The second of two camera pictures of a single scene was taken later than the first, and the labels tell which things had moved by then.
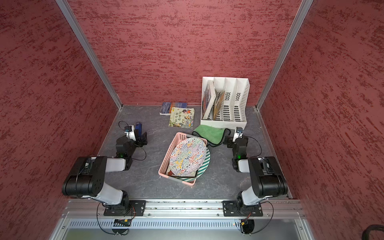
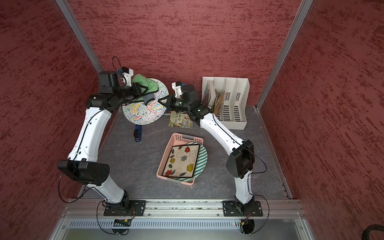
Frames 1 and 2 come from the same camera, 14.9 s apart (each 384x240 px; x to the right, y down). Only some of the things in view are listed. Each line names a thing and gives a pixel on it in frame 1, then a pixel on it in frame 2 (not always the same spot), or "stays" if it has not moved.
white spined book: (209, 98) stays
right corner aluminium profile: (302, 11) stays
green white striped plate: (201, 172) stays
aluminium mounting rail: (272, 208) stays
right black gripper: (228, 139) → (170, 103)
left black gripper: (138, 140) → (136, 86)
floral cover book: (182, 117) stays
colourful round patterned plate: (187, 156) → (138, 113)
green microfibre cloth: (213, 135) → (144, 82)
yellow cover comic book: (218, 106) stays
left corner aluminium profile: (90, 52) stays
